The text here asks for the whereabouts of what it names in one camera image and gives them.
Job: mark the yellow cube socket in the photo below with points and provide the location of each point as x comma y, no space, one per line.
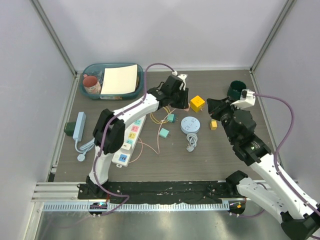
197,104

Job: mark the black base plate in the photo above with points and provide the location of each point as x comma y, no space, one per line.
173,192

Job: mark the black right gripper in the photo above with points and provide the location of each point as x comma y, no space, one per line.
214,107

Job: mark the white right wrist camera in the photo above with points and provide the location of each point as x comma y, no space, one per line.
247,100

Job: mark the light blue power strip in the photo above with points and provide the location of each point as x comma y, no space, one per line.
79,126

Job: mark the dark green mug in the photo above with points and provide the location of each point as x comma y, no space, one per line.
235,89

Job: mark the dark green box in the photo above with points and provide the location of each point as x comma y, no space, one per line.
69,128

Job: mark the pale yellow USB charger plug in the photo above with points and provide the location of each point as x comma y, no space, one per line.
213,125

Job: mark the light blue round socket base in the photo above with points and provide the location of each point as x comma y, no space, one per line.
190,125

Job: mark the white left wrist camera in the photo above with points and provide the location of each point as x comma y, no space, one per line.
181,77

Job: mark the white power strip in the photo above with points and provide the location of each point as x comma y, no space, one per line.
131,135

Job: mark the white charger block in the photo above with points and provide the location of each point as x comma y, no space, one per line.
126,147

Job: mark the teal plastic basin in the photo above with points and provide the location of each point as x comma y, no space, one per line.
97,69

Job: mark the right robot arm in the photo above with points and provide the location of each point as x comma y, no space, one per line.
297,213

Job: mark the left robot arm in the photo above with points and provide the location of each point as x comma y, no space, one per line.
109,131

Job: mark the white paper sheet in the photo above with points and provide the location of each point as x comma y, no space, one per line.
119,80

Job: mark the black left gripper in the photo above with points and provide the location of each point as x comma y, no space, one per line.
183,104

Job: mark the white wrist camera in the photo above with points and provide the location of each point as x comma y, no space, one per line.
247,100
181,77

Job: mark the red patterned cup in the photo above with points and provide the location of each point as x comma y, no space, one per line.
91,84

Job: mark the teal USB charger plug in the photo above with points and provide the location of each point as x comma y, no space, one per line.
172,118

